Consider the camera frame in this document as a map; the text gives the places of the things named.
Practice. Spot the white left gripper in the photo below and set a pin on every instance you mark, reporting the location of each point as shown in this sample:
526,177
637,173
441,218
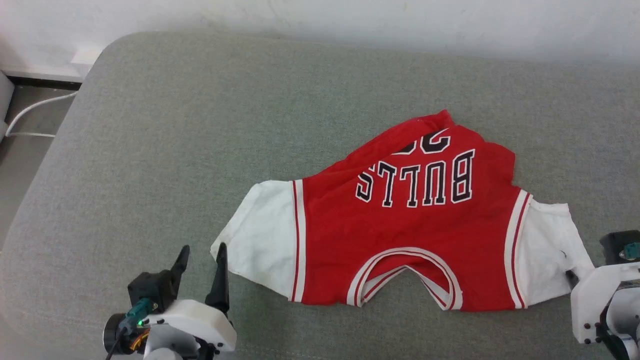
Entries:
200,322

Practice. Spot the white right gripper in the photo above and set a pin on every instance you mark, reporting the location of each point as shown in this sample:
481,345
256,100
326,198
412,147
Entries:
590,300

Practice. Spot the red and white Bulls jersey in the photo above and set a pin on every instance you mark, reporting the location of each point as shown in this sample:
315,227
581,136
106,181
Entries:
400,230

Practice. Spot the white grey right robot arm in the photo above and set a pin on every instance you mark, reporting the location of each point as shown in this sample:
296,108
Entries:
625,320

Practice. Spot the grey fabric sofa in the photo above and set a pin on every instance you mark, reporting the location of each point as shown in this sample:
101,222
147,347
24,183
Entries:
200,150

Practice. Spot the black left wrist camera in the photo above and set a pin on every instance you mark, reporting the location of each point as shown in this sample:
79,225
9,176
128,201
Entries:
150,287

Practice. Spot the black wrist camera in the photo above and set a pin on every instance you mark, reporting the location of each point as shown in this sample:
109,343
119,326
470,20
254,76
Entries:
150,287
612,245

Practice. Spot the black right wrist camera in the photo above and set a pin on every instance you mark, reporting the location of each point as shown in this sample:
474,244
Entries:
612,245

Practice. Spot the white wall baseboard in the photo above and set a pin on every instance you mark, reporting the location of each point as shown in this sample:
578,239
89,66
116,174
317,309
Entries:
45,74

